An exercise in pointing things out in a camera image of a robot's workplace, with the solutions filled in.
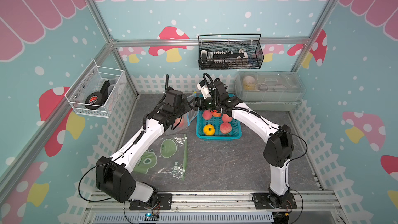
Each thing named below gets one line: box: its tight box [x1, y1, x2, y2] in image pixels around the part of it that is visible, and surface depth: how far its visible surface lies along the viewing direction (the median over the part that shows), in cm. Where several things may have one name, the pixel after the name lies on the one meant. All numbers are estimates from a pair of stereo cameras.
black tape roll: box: [84, 79, 111, 110], surface depth 71 cm
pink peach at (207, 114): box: [202, 109, 213, 121], surface depth 104 cm
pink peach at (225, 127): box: [219, 121, 233, 134], surface depth 96 cm
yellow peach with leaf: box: [203, 123, 216, 136], surface depth 96 cm
